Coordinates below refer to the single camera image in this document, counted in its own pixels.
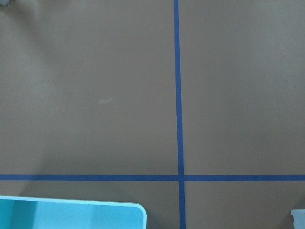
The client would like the light blue plastic bin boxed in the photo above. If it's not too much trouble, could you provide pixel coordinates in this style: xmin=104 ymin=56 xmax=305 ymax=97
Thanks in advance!
xmin=0 ymin=196 xmax=147 ymax=229

